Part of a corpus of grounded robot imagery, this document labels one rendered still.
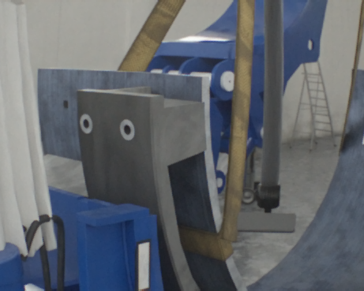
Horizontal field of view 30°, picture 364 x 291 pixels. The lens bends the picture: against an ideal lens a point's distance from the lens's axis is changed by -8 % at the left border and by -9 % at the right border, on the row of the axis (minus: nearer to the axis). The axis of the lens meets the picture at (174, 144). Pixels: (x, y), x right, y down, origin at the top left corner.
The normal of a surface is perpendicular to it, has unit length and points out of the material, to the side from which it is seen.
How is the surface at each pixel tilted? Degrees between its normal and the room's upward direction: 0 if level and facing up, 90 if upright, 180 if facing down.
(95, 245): 90
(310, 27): 90
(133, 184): 102
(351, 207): 45
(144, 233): 90
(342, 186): 55
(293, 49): 90
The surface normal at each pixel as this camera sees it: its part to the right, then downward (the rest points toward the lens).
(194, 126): 0.73, 0.11
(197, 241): -0.63, 0.50
